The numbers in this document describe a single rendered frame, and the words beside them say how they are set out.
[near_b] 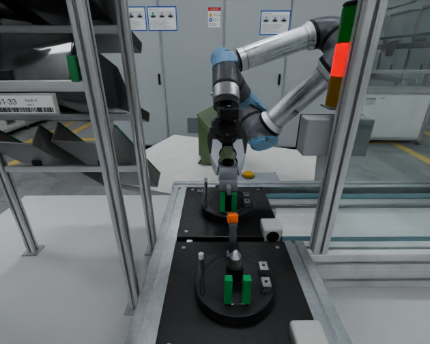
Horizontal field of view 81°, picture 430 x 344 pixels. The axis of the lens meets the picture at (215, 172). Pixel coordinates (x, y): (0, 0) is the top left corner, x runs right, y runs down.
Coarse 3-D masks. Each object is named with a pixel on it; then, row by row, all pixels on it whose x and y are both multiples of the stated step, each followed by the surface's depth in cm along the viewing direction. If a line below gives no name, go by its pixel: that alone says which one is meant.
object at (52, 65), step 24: (0, 48) 39; (24, 48) 38; (48, 48) 38; (72, 48) 37; (24, 72) 38; (48, 72) 38; (72, 96) 44; (120, 96) 51; (120, 120) 65; (144, 120) 63
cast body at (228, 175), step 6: (222, 162) 62; (228, 162) 61; (234, 162) 63; (222, 168) 60; (228, 168) 60; (234, 168) 60; (222, 174) 61; (228, 174) 61; (234, 174) 61; (222, 180) 61; (228, 180) 61; (234, 180) 61; (222, 186) 61; (228, 186) 60; (234, 186) 61; (228, 192) 60
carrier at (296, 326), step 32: (192, 256) 51; (224, 256) 49; (256, 256) 51; (288, 256) 51; (192, 288) 44; (224, 288) 39; (256, 288) 42; (288, 288) 44; (160, 320) 39; (192, 320) 39; (224, 320) 38; (256, 320) 39; (288, 320) 39
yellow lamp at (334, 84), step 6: (330, 78) 43; (336, 78) 42; (330, 84) 43; (336, 84) 42; (330, 90) 43; (336, 90) 42; (330, 96) 44; (336, 96) 43; (330, 102) 44; (336, 102) 43
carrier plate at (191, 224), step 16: (192, 192) 75; (208, 192) 75; (256, 192) 75; (192, 208) 67; (256, 208) 67; (192, 224) 61; (208, 224) 61; (224, 224) 61; (240, 224) 61; (256, 224) 61; (208, 240) 57; (224, 240) 57; (240, 240) 57; (256, 240) 57
